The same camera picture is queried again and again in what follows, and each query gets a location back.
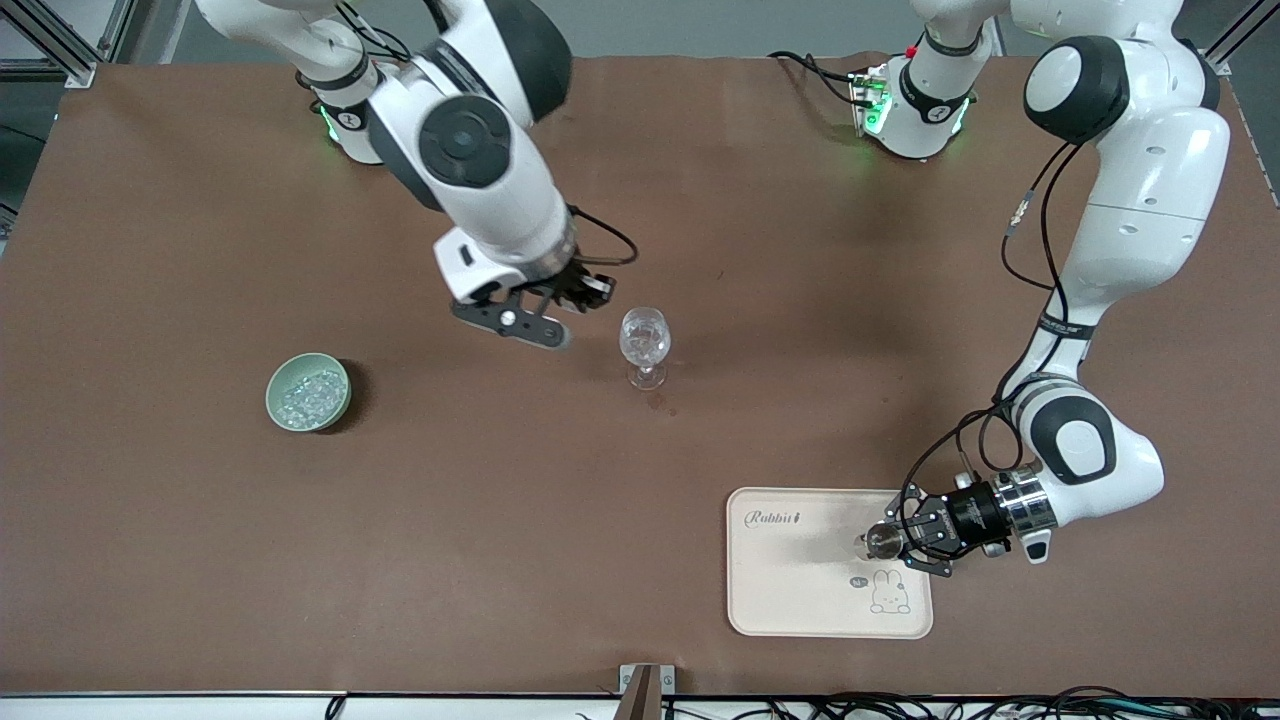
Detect steel jigger cup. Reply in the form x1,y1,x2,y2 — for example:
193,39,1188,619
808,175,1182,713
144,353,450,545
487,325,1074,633
855,522,906,561

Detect clear stemmed wine glass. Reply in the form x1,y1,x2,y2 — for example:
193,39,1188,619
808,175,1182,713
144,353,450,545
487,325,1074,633
619,306,672,390

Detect clear ice cubes pile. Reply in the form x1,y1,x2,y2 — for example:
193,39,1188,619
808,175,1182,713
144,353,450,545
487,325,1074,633
280,370,342,424

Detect beige rabbit print tray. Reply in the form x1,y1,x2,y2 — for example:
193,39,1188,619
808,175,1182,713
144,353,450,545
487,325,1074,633
726,487,934,640

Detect brown table cover mat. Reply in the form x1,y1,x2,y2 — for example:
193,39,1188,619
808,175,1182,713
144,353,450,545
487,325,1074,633
0,55,1280,696

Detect mint green bowl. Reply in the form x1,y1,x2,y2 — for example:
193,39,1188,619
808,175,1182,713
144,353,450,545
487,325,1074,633
265,352,352,433

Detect black cable tangle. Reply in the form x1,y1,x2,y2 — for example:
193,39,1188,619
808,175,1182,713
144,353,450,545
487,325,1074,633
660,688,1280,720

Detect black right base cables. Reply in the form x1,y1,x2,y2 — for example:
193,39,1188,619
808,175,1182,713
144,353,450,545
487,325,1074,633
335,0,416,66

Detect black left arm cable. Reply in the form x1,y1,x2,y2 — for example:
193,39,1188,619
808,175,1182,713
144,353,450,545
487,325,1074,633
900,140,1088,526

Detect black left base cable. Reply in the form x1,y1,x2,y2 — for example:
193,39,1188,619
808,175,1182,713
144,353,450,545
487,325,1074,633
768,50,871,107

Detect metal bracket with post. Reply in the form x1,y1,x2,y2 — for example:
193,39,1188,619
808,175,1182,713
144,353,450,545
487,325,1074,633
619,663,677,720

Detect white table edge rail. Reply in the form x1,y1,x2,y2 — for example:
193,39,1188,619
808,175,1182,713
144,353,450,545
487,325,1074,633
0,690,1280,720

